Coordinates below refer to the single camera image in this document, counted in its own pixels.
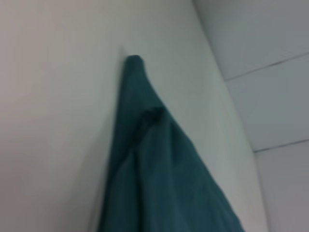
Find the teal blue t-shirt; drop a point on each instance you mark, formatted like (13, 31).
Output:
(157, 169)

